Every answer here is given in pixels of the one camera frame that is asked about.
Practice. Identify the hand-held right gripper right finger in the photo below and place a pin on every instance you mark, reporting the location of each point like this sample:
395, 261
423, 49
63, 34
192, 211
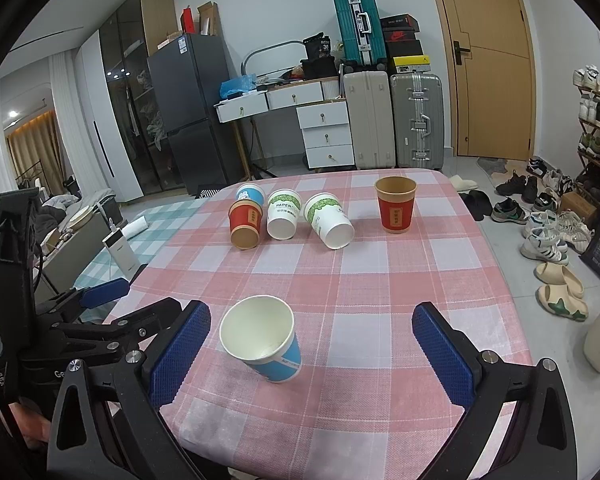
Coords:
445, 360

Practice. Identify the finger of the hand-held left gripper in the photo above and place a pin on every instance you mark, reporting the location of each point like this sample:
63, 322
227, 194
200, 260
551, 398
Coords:
102, 292
150, 314

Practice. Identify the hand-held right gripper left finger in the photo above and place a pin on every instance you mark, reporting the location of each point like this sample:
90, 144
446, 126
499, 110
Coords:
180, 350

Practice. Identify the blue paper cup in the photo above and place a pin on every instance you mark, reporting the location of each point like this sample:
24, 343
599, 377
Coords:
267, 345
250, 193

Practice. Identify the red paper cup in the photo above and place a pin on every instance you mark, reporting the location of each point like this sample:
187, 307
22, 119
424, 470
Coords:
244, 222
395, 207

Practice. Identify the white green-printed paper cup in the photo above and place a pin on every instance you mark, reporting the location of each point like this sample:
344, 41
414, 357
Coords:
283, 215
327, 220

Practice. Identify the person's left hand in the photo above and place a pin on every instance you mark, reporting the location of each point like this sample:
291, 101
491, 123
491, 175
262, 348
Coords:
29, 422

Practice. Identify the white power station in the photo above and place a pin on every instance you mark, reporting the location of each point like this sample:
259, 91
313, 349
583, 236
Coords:
125, 255

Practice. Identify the green checked cloth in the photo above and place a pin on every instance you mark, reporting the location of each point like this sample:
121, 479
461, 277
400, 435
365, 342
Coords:
150, 240

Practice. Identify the white paper roll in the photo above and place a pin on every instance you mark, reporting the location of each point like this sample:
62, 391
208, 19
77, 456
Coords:
137, 225

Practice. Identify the brown curtain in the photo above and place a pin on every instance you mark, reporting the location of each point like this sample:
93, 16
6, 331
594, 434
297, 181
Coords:
35, 155

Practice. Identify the beige green-marked slipper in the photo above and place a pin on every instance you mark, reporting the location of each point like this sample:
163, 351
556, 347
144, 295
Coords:
562, 302

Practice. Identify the pink checked tablecloth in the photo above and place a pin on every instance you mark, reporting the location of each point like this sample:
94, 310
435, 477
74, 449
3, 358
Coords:
340, 270

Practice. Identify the black slipper pair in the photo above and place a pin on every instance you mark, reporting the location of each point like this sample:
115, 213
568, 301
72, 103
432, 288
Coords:
477, 203

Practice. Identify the white slipper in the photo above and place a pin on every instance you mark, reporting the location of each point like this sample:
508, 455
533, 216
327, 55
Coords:
464, 183

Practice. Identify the pile of shoes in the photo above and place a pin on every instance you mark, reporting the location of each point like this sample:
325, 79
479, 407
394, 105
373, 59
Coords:
545, 210

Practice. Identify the glass door wardrobe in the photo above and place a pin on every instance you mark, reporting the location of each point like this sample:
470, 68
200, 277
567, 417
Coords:
125, 95

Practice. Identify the dark grey refrigerator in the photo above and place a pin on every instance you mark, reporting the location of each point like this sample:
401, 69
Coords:
192, 115

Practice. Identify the grey door mat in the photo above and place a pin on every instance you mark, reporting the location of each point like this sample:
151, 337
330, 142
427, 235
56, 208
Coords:
492, 165

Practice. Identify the brown cardboard box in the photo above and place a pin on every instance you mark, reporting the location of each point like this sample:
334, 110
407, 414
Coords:
577, 208

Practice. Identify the silver suitcase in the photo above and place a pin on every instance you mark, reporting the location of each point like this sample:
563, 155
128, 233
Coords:
417, 120

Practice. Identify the blue plastic bag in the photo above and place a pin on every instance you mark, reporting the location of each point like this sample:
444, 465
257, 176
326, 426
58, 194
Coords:
237, 86

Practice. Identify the beige suitcase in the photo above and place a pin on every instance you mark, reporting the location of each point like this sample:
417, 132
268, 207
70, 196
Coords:
369, 120

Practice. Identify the white desk with drawers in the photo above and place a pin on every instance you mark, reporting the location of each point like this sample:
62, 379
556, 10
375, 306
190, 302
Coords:
305, 110

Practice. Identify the red box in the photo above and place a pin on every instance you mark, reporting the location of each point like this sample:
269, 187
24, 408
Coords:
187, 21

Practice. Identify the grey arched lamp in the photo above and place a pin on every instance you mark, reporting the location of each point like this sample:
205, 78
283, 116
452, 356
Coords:
270, 50

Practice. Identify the open cardboard box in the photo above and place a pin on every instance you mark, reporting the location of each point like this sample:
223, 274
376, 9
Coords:
207, 20

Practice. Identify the wooden door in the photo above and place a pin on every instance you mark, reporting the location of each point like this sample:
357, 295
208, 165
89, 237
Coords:
485, 60

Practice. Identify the stack of shoe boxes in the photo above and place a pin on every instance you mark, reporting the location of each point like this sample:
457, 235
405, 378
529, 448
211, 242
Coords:
402, 45

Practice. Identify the teal suitcase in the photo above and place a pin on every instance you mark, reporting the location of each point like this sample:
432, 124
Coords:
357, 27

